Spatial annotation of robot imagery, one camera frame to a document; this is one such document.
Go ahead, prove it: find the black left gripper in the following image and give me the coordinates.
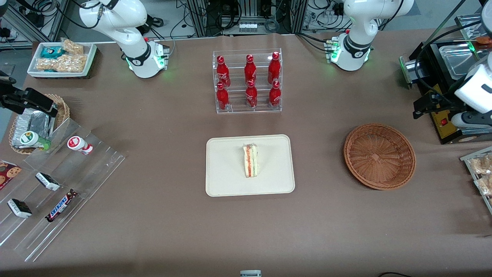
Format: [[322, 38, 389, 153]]
[[413, 92, 460, 119]]

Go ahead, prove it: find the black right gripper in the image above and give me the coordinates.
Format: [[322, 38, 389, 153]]
[[0, 88, 58, 117]]

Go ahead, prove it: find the triangular sandwich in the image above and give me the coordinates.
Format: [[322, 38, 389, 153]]
[[243, 144, 259, 178]]

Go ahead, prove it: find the light tan wicker basket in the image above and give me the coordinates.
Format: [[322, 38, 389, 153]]
[[8, 93, 70, 155]]

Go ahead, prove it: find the black sandwich grill appliance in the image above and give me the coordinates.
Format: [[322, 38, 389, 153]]
[[399, 38, 492, 145]]

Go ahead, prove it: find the brown round wicker basket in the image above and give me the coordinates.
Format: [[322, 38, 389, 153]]
[[343, 123, 417, 191]]

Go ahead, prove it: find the white rectangular snack tray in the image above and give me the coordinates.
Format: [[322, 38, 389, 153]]
[[27, 42, 97, 79]]

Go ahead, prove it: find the stainless steel tray stack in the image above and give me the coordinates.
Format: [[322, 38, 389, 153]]
[[455, 15, 492, 43]]

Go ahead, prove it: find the cream plastic tray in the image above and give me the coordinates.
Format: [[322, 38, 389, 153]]
[[206, 134, 296, 197]]

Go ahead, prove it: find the silver foil container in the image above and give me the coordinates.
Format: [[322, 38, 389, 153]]
[[12, 108, 57, 149]]

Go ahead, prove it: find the green yoghurt bottle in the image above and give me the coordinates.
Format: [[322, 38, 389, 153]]
[[20, 131, 51, 151]]

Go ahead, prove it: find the large rice cracker pack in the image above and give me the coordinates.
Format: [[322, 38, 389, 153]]
[[36, 54, 88, 73]]

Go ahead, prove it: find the teal snack packet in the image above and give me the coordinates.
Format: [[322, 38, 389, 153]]
[[40, 46, 64, 58]]

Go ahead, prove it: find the red yoghurt bottle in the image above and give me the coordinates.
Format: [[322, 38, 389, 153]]
[[67, 136, 93, 155]]

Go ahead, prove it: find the small rice cracker pack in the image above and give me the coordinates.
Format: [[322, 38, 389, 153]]
[[61, 38, 85, 55]]

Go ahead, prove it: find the chocolate chip cookie box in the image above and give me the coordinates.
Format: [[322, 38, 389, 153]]
[[0, 160, 22, 191]]

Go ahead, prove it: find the black and white small box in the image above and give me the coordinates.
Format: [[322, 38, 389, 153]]
[[35, 172, 61, 192], [7, 199, 33, 219]]

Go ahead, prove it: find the clear acrylic stepped display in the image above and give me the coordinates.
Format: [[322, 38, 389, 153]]
[[0, 117, 128, 262]]

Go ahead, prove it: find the wrapped pastry pack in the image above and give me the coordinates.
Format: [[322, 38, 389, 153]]
[[475, 175, 492, 197], [471, 154, 492, 176]]

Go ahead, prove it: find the snickers chocolate bar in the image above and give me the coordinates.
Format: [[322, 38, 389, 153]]
[[45, 189, 78, 223]]

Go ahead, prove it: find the red cola bottle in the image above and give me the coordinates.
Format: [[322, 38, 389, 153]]
[[268, 52, 281, 84], [244, 54, 257, 86], [216, 55, 231, 88], [216, 82, 230, 111], [269, 80, 281, 107], [246, 80, 258, 108]]

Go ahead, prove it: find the clear acrylic bottle rack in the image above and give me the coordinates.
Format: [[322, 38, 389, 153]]
[[212, 48, 282, 114]]

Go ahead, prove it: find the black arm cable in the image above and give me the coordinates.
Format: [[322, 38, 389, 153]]
[[414, 22, 482, 95]]

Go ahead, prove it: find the aluminium frame rack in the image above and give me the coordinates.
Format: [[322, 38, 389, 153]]
[[184, 0, 309, 37]]

